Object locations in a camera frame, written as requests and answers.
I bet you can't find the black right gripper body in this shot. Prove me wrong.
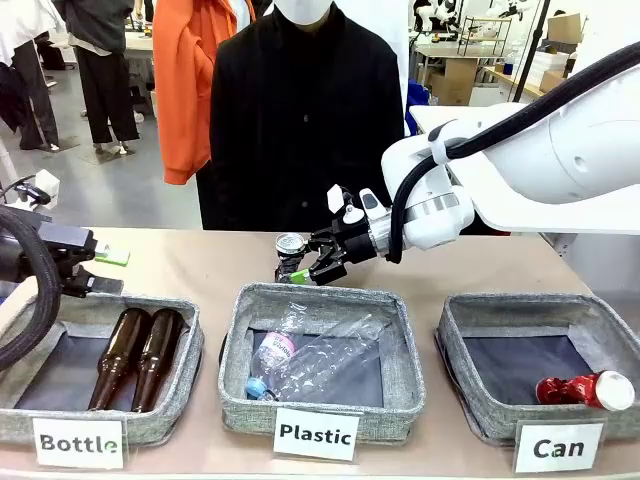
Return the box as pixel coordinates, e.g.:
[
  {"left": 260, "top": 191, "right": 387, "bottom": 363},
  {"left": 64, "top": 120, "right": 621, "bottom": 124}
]
[{"left": 339, "top": 217, "right": 394, "bottom": 265}]

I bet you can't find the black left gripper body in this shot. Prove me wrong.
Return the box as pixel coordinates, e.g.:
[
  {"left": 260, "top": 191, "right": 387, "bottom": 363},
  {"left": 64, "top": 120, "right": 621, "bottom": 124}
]
[{"left": 38, "top": 223, "right": 96, "bottom": 297}]

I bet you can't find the crushed black metal can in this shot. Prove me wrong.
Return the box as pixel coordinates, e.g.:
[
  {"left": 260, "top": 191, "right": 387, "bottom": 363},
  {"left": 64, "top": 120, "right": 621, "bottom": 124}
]
[{"left": 273, "top": 232, "right": 307, "bottom": 284}]

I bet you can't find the brown glass bottle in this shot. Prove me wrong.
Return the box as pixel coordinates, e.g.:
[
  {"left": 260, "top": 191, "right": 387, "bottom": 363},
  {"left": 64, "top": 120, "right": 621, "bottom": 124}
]
[
  {"left": 87, "top": 308, "right": 152, "bottom": 412},
  {"left": 130, "top": 308, "right": 186, "bottom": 414}
]

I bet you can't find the clear crushed plastic bottle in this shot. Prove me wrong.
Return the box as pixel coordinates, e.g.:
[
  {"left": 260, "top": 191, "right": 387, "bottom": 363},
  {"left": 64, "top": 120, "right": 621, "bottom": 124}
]
[{"left": 277, "top": 312, "right": 397, "bottom": 399}]

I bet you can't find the clear plastic bottle pink label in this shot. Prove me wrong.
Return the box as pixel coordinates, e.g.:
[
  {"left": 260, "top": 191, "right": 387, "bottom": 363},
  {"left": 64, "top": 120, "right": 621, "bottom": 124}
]
[{"left": 246, "top": 307, "right": 306, "bottom": 401}]

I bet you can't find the crushed red metal can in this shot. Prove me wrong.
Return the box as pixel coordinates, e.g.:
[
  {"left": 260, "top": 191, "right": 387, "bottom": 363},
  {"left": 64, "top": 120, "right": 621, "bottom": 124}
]
[{"left": 535, "top": 369, "right": 636, "bottom": 412}]

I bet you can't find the grey fabric basket marked Plastic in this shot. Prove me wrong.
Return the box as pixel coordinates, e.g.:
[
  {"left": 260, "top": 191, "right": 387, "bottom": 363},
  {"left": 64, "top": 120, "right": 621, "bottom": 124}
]
[{"left": 218, "top": 282, "right": 426, "bottom": 446}]

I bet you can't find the grey fabric basket marked Bottle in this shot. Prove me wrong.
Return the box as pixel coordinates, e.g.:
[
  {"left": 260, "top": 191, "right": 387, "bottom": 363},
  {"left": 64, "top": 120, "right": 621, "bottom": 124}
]
[{"left": 0, "top": 291, "right": 205, "bottom": 446}]

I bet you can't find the grey fabric basket marked Can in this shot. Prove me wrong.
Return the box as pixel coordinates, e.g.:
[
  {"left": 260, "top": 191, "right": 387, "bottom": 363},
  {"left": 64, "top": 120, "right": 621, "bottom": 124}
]
[{"left": 434, "top": 293, "right": 640, "bottom": 446}]

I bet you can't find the white Can label sign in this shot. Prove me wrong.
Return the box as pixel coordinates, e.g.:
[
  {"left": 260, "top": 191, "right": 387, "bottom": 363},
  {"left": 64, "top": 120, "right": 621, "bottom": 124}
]
[{"left": 513, "top": 422, "right": 605, "bottom": 474}]

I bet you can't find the person in black coat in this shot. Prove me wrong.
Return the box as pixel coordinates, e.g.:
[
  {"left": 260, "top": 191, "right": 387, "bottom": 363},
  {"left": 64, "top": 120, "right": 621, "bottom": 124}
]
[{"left": 196, "top": 0, "right": 406, "bottom": 232}]

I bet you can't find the white Bottle label sign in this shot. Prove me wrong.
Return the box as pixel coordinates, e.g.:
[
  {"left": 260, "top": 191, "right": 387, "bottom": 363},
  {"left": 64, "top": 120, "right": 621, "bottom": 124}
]
[{"left": 32, "top": 417, "right": 125, "bottom": 470}]

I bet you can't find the white Plastic label sign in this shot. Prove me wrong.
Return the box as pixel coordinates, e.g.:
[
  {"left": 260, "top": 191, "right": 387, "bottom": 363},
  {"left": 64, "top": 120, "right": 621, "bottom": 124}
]
[{"left": 272, "top": 407, "right": 362, "bottom": 461}]

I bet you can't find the bystander in dark trousers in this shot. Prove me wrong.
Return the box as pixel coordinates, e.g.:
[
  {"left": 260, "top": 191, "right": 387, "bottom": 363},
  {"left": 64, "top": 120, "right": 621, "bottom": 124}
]
[{"left": 52, "top": 0, "right": 146, "bottom": 151}]

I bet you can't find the bystander in white top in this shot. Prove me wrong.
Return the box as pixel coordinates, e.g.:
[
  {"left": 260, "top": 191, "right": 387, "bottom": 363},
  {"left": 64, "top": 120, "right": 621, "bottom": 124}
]
[{"left": 0, "top": 0, "right": 66, "bottom": 151}]

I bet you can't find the person in orange jacket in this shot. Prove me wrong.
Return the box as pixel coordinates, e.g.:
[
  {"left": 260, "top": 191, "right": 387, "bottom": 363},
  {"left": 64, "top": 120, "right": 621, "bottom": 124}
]
[{"left": 152, "top": 0, "right": 257, "bottom": 185}]

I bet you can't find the wooden workbench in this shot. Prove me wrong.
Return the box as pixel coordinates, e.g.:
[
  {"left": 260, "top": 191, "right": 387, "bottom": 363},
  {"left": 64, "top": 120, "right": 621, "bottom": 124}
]
[{"left": 483, "top": 64, "right": 562, "bottom": 104}]

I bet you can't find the black slanted pole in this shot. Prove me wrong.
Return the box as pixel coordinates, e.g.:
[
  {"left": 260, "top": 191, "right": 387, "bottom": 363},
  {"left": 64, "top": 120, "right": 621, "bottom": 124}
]
[{"left": 507, "top": 0, "right": 552, "bottom": 105}]

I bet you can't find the cardboard box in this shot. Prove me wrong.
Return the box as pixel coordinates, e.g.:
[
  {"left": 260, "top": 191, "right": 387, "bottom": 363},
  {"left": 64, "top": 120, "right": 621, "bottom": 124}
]
[{"left": 547, "top": 12, "right": 584, "bottom": 45}]

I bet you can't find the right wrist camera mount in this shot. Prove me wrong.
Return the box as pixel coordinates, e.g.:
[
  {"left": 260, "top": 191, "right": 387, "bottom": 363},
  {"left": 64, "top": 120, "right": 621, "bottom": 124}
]
[{"left": 327, "top": 183, "right": 389, "bottom": 227}]

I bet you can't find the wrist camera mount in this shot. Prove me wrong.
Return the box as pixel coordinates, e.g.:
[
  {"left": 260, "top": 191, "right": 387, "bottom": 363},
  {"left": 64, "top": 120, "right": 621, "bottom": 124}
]
[
  {"left": 327, "top": 183, "right": 389, "bottom": 227},
  {"left": 0, "top": 168, "right": 61, "bottom": 211}
]

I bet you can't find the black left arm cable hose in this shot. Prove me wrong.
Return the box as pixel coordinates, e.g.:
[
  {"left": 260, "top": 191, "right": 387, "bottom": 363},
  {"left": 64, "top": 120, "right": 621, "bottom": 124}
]
[{"left": 0, "top": 206, "right": 62, "bottom": 372}]

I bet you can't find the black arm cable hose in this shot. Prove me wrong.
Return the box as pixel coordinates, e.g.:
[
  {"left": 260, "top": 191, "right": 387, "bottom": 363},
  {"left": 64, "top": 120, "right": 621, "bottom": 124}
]
[
  {"left": 0, "top": 206, "right": 62, "bottom": 372},
  {"left": 387, "top": 42, "right": 640, "bottom": 265}
]

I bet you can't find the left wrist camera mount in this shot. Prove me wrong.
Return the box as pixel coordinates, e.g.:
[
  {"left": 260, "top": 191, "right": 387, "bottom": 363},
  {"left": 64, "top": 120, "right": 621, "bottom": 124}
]
[{"left": 0, "top": 168, "right": 61, "bottom": 211}]

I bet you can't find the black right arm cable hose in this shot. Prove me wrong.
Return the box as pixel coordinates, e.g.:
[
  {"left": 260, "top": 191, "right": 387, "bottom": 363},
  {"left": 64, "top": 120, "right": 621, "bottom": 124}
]
[{"left": 387, "top": 42, "right": 640, "bottom": 265}]

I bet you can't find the black wire rack shelf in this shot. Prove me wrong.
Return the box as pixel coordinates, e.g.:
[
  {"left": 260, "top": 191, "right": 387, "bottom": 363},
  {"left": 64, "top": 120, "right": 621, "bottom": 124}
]
[{"left": 457, "top": 14, "right": 512, "bottom": 57}]

